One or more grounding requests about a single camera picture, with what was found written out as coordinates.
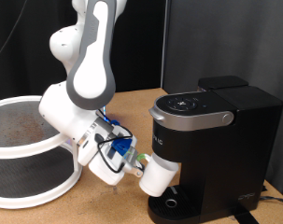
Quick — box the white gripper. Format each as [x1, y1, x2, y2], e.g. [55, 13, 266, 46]
[88, 125, 146, 187]

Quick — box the white mug with green-taped handle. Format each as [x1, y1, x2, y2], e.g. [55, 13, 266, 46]
[135, 152, 180, 198]

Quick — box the black Keurig coffee machine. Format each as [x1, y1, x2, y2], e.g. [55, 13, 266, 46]
[148, 75, 283, 224]

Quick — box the white two-tier turntable shelf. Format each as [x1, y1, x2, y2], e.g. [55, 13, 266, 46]
[0, 95, 84, 210]

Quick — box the black backdrop curtain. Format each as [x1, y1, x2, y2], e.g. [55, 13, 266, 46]
[0, 0, 167, 104]

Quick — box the black tape strip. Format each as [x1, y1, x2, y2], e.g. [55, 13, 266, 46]
[230, 207, 261, 224]

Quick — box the grey partition panel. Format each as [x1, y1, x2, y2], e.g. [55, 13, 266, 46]
[162, 0, 283, 200]

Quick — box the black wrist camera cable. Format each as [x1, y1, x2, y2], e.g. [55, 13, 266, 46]
[95, 124, 134, 175]

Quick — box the braided power cable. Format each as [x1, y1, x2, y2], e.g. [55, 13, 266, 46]
[258, 195, 283, 206]

